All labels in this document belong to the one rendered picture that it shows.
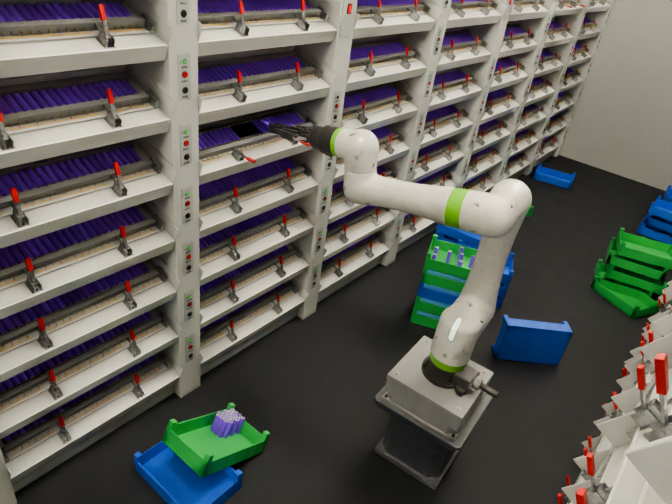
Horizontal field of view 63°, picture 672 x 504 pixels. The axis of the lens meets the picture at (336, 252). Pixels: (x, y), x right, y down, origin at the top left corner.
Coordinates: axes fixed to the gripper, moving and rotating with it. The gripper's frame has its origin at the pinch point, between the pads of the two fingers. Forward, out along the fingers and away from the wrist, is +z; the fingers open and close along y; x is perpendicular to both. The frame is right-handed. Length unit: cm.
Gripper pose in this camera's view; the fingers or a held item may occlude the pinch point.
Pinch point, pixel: (279, 129)
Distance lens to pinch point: 191.6
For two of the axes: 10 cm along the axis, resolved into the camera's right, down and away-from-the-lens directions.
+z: -7.8, -2.9, 5.6
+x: 0.1, -8.9, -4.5
